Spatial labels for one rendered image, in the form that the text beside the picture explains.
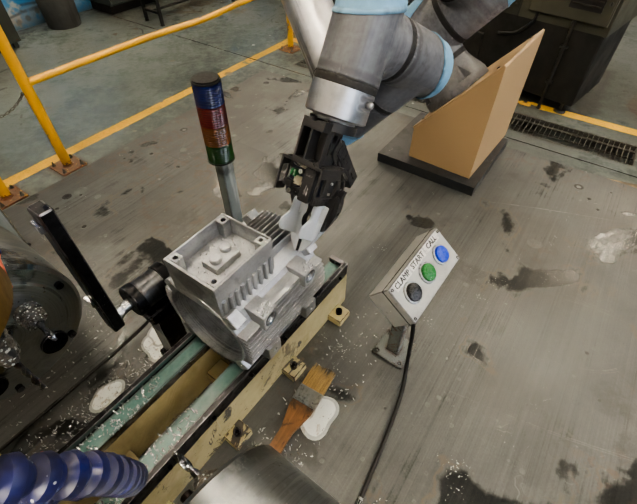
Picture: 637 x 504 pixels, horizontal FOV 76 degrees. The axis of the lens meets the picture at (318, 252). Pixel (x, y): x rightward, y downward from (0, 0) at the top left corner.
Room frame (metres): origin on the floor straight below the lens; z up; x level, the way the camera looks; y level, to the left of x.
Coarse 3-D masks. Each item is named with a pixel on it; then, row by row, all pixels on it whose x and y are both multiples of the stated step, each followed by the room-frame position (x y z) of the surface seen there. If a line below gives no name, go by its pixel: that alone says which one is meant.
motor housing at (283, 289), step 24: (264, 216) 0.52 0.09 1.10; (288, 240) 0.47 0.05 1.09; (168, 288) 0.40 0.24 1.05; (264, 288) 0.39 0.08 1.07; (288, 288) 0.39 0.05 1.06; (312, 288) 0.43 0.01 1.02; (192, 312) 0.41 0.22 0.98; (288, 312) 0.38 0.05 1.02; (216, 336) 0.38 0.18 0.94; (240, 336) 0.31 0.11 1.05; (264, 336) 0.33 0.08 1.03; (240, 360) 0.32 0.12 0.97
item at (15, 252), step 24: (0, 240) 0.44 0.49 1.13; (24, 264) 0.39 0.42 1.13; (48, 264) 0.42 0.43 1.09; (24, 288) 0.37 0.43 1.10; (48, 288) 0.39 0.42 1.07; (72, 288) 0.41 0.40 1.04; (24, 312) 0.34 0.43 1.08; (48, 312) 0.37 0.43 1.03; (72, 312) 0.39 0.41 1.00; (24, 336) 0.33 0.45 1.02; (48, 336) 0.31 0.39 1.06; (72, 336) 0.37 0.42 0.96; (24, 360) 0.31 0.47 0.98; (48, 360) 0.33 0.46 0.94; (0, 384) 0.28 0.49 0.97; (24, 384) 0.30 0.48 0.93
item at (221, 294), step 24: (192, 240) 0.42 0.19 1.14; (240, 240) 0.45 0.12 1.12; (264, 240) 0.42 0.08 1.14; (168, 264) 0.38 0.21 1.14; (216, 264) 0.39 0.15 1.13; (240, 264) 0.37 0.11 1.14; (264, 264) 0.40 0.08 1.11; (192, 288) 0.35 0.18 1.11; (216, 288) 0.33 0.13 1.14; (240, 288) 0.36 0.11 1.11; (216, 312) 0.33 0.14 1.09
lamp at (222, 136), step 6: (228, 126) 0.80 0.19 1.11; (204, 132) 0.78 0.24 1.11; (210, 132) 0.77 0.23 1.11; (216, 132) 0.77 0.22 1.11; (222, 132) 0.78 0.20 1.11; (228, 132) 0.80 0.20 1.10; (204, 138) 0.78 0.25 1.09; (210, 138) 0.77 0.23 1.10; (216, 138) 0.77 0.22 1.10; (222, 138) 0.78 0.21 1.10; (228, 138) 0.79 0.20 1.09; (210, 144) 0.77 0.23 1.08; (216, 144) 0.77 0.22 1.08; (222, 144) 0.78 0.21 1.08
